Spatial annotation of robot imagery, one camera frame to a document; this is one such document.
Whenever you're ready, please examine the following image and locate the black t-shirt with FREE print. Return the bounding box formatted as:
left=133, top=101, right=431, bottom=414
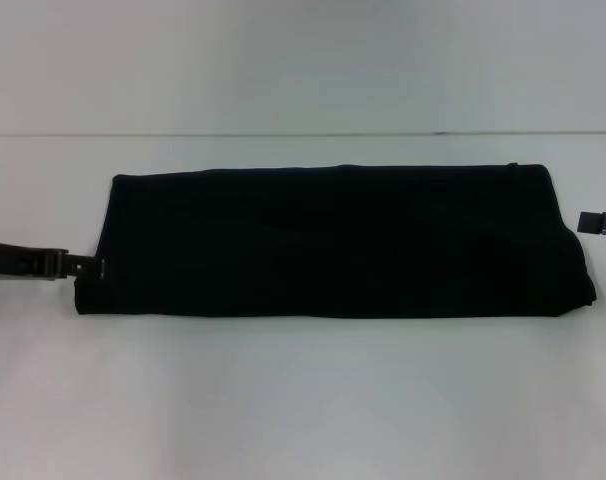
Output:
left=74, top=162, right=598, bottom=319

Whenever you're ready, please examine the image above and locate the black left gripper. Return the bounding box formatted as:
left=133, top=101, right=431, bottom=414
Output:
left=0, top=239, right=108, bottom=282

